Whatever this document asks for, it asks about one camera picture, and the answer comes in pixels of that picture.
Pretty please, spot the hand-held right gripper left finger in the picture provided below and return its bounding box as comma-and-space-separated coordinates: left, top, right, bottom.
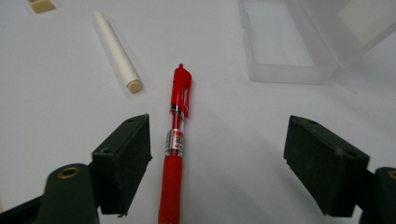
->
91, 113, 153, 217

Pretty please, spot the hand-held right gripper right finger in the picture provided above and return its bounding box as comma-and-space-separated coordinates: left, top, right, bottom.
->
283, 115, 371, 217

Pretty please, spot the red retractable pen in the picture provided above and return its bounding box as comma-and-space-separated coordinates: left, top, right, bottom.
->
157, 63, 193, 224

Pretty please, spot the translucent plastic pencil box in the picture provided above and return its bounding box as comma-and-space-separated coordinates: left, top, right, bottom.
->
237, 0, 396, 86

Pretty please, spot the white capped pen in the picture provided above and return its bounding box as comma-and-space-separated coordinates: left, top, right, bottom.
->
93, 10, 143, 94

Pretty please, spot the white table sheet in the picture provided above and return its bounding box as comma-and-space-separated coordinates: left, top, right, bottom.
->
0, 0, 396, 224

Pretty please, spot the beige eraser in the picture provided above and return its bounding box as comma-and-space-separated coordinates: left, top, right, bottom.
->
26, 0, 58, 14

